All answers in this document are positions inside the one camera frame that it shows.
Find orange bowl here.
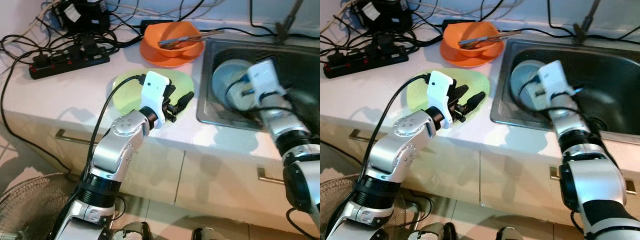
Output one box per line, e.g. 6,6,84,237
439,21,505,69
139,20,205,69

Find flat black power adapter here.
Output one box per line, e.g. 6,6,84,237
444,18,476,28
141,18,177,29

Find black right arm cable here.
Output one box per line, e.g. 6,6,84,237
224,74,301,116
517,74,601,121

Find bronze long utensil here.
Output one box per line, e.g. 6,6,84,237
172,29,226,45
470,29,523,46

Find silver metal spoon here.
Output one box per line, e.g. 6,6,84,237
158,34,203,50
458,34,501,50

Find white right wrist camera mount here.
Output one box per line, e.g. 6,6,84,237
537,59,577,99
247,58,287,109

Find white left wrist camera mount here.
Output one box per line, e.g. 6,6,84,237
425,70,455,129
139,71,170,129

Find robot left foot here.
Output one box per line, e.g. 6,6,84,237
112,222,152,240
412,222,458,240

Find steel kitchen sink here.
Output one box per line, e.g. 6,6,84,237
196,38,321,135
490,38,640,136

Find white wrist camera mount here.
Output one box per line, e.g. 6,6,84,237
139,71,170,129
537,59,577,99
247,58,287,109
425,70,455,129

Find black power strip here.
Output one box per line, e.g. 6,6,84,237
28,46,111,80
323,45,410,79

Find white bowl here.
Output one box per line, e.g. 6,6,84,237
212,58,262,112
510,59,553,108

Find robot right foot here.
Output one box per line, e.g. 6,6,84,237
495,227,526,240
192,227,224,240

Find black electronics box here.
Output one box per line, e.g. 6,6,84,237
352,0,413,33
56,0,112,35

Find light green plate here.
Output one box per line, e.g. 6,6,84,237
112,68,195,115
406,68,491,117

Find long black power cable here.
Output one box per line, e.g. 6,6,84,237
0,47,63,163

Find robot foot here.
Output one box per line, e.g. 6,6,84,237
495,227,526,240
192,227,224,240
112,222,152,240
412,222,458,240

